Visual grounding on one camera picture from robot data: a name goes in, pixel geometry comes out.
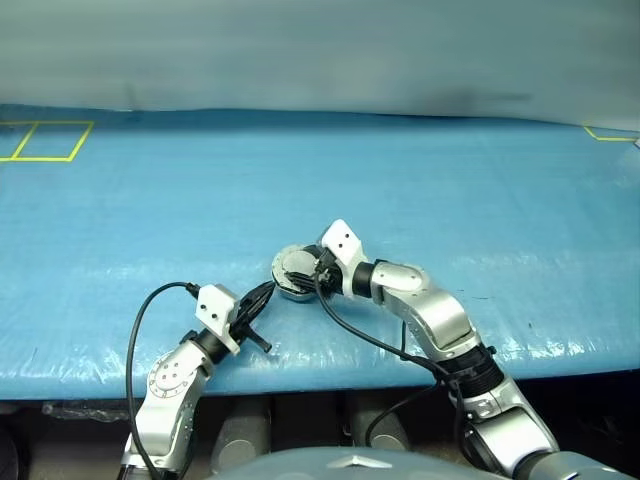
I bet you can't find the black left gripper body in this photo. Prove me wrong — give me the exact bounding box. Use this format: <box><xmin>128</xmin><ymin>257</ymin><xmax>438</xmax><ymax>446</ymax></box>
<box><xmin>229</xmin><ymin>296</ymin><xmax>255</xmax><ymax>345</ymax></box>

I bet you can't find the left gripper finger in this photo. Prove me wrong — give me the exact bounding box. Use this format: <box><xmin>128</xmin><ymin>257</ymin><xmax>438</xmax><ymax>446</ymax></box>
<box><xmin>246</xmin><ymin>330</ymin><xmax>273</xmax><ymax>353</ymax></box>
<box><xmin>242</xmin><ymin>281</ymin><xmax>276</xmax><ymax>324</ymax></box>

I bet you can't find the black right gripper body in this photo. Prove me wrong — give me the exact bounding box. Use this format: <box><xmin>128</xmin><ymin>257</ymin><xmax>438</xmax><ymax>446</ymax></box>
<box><xmin>314</xmin><ymin>249</ymin><xmax>347</xmax><ymax>300</ymax></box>

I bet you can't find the silver spoked motor cover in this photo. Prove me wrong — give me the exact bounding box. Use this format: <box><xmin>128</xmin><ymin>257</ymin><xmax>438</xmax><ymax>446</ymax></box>
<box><xmin>271</xmin><ymin>243</ymin><xmax>319</xmax><ymax>294</ymax></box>

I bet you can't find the grey rounded cylinder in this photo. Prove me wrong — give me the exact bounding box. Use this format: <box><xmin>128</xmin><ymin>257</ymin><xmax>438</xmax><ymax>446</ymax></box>
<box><xmin>209</xmin><ymin>398</ymin><xmax>274</xmax><ymax>474</ymax></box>
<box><xmin>347</xmin><ymin>398</ymin><xmax>412</xmax><ymax>451</ymax></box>

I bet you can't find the blue foam table cover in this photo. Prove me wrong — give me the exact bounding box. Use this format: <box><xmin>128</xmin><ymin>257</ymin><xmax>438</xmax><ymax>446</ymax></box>
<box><xmin>0</xmin><ymin>103</ymin><xmax>640</xmax><ymax>401</ymax></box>

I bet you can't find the grey robot torso shell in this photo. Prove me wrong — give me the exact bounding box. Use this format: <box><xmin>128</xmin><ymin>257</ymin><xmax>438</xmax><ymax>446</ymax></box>
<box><xmin>209</xmin><ymin>446</ymin><xmax>501</xmax><ymax>480</ymax></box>

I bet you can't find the clear plastic film bundle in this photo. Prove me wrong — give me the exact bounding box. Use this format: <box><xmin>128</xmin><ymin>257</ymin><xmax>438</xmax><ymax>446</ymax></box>
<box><xmin>42</xmin><ymin>399</ymin><xmax>136</xmax><ymax>424</ymax></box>

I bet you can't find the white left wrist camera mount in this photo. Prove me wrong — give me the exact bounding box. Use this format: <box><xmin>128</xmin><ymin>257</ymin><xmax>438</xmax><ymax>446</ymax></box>
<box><xmin>194</xmin><ymin>283</ymin><xmax>242</xmax><ymax>357</ymax></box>

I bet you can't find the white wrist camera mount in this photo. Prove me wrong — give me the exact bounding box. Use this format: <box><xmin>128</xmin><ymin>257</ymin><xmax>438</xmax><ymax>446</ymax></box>
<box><xmin>194</xmin><ymin>283</ymin><xmax>242</xmax><ymax>357</ymax></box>
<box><xmin>319</xmin><ymin>218</ymin><xmax>372</xmax><ymax>302</ymax></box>

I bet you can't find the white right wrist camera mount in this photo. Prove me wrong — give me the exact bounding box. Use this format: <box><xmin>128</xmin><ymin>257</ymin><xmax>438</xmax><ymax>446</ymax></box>
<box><xmin>319</xmin><ymin>218</ymin><xmax>372</xmax><ymax>302</ymax></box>

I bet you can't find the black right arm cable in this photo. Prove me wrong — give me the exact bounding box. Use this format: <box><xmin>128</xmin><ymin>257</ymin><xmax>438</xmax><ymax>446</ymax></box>
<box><xmin>313</xmin><ymin>277</ymin><xmax>497</xmax><ymax>471</ymax></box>

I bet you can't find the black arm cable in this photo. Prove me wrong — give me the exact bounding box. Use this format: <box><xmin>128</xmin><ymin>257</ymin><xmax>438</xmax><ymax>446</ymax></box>
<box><xmin>126</xmin><ymin>281</ymin><xmax>204</xmax><ymax>480</ymax></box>
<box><xmin>313</xmin><ymin>277</ymin><xmax>497</xmax><ymax>471</ymax></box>

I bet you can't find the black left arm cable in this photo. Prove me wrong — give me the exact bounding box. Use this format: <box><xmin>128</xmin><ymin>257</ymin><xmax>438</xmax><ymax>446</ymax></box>
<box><xmin>126</xmin><ymin>281</ymin><xmax>204</xmax><ymax>480</ymax></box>

